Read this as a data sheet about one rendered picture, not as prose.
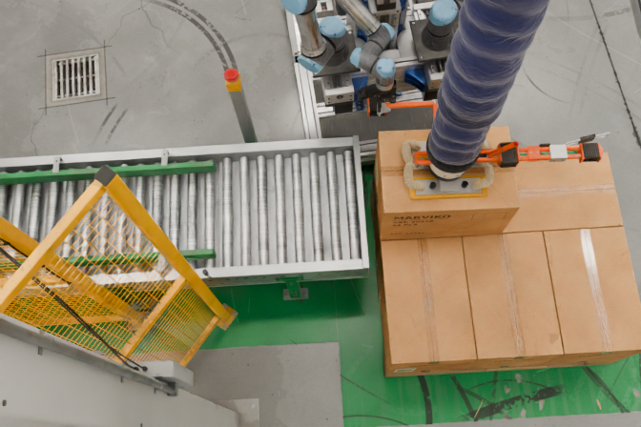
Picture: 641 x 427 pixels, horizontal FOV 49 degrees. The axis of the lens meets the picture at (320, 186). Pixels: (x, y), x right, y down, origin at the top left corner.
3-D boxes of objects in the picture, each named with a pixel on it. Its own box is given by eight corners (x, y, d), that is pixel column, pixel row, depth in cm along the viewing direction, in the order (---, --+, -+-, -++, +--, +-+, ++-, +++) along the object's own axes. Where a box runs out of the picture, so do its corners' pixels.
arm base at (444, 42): (418, 26, 334) (420, 13, 324) (449, 21, 334) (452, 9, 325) (424, 52, 328) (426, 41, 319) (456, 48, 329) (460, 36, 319)
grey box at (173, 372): (134, 389, 236) (106, 379, 208) (134, 373, 238) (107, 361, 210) (194, 385, 235) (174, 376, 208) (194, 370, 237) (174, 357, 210)
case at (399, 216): (379, 239, 348) (383, 213, 311) (374, 164, 362) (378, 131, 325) (501, 234, 347) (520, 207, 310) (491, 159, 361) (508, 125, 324)
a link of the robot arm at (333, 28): (351, 37, 321) (351, 20, 309) (335, 58, 317) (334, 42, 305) (329, 25, 324) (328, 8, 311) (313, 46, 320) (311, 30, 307)
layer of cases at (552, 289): (386, 374, 364) (391, 364, 326) (371, 193, 399) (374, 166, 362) (619, 360, 362) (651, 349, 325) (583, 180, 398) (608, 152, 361)
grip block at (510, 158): (497, 168, 306) (500, 162, 300) (495, 147, 309) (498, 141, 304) (517, 167, 306) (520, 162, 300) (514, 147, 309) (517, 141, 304)
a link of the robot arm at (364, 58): (362, 46, 296) (384, 58, 294) (348, 66, 293) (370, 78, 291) (362, 35, 289) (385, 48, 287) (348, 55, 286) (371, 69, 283)
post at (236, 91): (251, 167, 423) (225, 85, 330) (251, 156, 426) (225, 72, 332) (262, 166, 423) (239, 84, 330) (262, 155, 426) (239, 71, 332)
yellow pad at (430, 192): (409, 199, 312) (411, 195, 308) (408, 178, 316) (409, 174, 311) (486, 196, 312) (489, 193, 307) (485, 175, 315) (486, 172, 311)
